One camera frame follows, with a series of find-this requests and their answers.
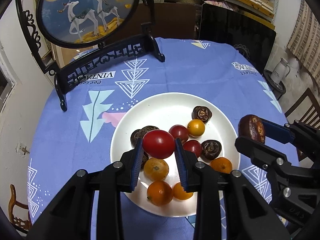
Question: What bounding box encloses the small red tomato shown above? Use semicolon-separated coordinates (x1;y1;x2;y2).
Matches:
142;129;176;159

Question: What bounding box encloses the peeled orange mandarin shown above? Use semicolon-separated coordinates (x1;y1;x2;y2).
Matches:
144;158;169;181

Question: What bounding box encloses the dark water chestnut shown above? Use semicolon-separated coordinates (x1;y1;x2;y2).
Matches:
130;129;140;147
238;114;265;144
139;126;159;136

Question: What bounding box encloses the yellow tomato with stem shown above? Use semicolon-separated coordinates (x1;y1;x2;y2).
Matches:
187;119;206;138

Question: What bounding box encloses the orange yellow tomato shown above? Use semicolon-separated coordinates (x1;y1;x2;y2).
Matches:
172;183;194;200

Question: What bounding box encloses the white round plate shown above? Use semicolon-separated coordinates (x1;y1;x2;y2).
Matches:
110;93;241;217

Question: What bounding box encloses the orange mandarin bottom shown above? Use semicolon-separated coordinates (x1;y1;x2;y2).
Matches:
210;157;233;174

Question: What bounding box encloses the dark water chestnut front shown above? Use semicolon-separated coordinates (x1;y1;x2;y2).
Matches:
139;126;159;136

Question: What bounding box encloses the large orange mandarin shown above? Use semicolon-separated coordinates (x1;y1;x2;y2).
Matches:
147;180;174;206

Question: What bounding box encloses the wooden chair right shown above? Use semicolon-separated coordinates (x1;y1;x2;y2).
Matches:
285;88;319;129

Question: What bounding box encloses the wooden chair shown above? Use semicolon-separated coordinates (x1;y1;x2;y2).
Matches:
8;184;32;233
285;88;319;129

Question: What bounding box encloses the small round black stool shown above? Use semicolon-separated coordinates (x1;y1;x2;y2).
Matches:
263;69;286;100

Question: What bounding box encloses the white thermos jug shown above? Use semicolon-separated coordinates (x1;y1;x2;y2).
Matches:
270;58;291;85

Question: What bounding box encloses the black panel behind table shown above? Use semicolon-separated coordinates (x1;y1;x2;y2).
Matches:
199;3;276;74

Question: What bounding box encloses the wooden chair left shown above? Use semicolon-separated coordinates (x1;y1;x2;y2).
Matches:
8;184;32;233

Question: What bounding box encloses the black framed deer screen ornament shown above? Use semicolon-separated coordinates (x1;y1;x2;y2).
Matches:
15;0;165;111

